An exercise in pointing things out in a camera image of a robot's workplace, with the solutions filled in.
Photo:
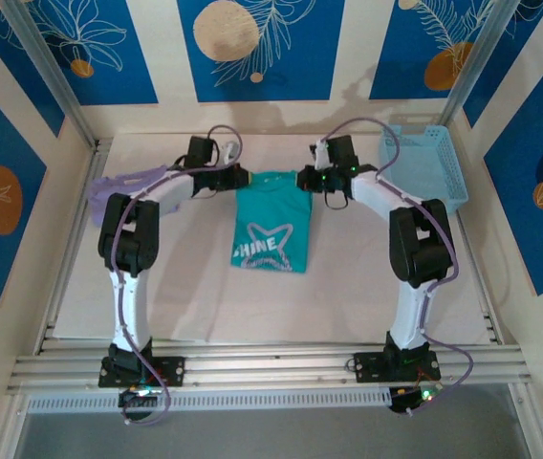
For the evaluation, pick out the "teal t-shirt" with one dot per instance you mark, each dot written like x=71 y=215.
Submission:
x=271 y=220

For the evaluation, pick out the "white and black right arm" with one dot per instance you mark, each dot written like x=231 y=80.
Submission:
x=415 y=311

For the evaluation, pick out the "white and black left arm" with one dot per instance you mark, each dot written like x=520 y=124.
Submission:
x=130 y=306

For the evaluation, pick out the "folded purple t-shirt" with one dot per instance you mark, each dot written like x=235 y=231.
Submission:
x=99 y=191

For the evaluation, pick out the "light blue perforated plastic basket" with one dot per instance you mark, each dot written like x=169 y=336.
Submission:
x=424 y=162

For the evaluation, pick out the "small black controller box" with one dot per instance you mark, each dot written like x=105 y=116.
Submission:
x=135 y=399
x=407 y=399

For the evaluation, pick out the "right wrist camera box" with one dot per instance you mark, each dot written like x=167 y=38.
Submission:
x=320 y=153

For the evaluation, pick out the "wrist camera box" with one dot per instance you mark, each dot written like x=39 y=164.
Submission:
x=320 y=153
x=231 y=150

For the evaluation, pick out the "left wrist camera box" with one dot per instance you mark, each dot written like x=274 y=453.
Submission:
x=231 y=150

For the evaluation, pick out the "aluminium side rail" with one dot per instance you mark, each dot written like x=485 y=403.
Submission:
x=78 y=225
x=486 y=306

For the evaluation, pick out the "aluminium rail beam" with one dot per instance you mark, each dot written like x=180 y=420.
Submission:
x=271 y=363

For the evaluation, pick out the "aluminium frame post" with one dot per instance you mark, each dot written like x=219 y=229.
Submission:
x=477 y=62
x=51 y=72

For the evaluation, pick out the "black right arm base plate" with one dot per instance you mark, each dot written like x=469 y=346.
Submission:
x=369 y=365

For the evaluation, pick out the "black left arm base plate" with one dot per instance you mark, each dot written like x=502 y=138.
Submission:
x=171 y=370

